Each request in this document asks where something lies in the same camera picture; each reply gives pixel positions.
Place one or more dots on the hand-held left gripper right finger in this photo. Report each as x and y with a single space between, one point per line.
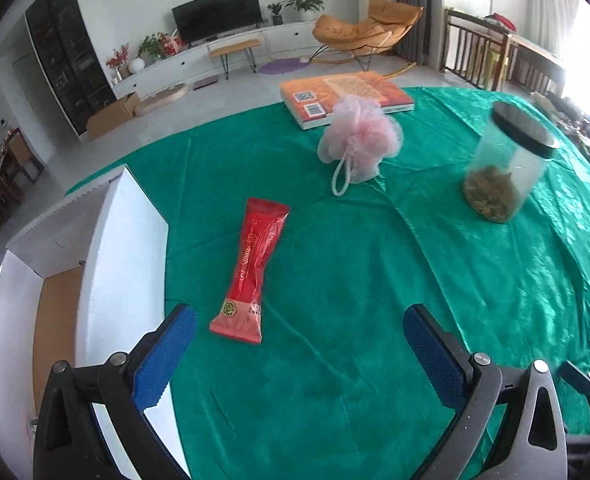
435 355

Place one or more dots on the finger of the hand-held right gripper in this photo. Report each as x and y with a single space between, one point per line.
577 380

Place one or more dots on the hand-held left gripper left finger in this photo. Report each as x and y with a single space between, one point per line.
165 355

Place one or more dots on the red packet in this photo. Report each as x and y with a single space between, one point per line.
250 270

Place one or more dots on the white cardboard box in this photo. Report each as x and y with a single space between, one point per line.
125 220

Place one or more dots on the green tablecloth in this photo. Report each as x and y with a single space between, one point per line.
375 240

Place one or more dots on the clear jar with black lid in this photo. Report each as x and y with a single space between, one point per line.
505 160

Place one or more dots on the pink mesh bath sponge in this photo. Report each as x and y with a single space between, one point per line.
360 140

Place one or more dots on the brown cardboard box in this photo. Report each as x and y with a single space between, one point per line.
110 117

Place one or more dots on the wooden dining chair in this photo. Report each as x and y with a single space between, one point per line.
20 155

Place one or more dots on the cluttered items pile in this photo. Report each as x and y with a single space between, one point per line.
585 130

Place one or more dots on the round wooden tray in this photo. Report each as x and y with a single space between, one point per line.
160 95

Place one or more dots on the grey floor scale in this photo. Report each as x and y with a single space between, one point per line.
206 82

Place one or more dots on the orange book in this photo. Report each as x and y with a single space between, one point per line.
335 90

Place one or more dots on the white television cabinet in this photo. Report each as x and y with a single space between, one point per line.
185 67

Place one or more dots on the white round vase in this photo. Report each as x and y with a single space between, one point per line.
136 65

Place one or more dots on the red flower arrangement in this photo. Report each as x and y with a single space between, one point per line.
120 55

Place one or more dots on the wooden railing crib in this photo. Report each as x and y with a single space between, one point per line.
475 50

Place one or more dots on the bushy green potted plant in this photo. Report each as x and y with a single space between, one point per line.
150 46

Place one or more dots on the red gift box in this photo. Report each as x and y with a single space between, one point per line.
172 45

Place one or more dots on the purple floor mat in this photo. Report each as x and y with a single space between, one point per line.
280 66

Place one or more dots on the wooden bench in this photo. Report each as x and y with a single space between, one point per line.
235 46

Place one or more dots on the dark display cabinet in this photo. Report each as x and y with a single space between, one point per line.
65 50

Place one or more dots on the orange lounge chair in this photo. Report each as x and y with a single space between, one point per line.
365 25

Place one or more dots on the red cloth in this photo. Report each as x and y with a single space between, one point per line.
502 21

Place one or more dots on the black television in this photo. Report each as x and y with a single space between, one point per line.
215 12

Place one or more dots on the small potted plant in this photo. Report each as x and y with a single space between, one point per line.
275 12

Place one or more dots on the white sheer curtain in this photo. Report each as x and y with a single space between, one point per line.
550 5

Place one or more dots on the large potted plant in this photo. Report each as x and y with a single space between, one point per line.
305 2

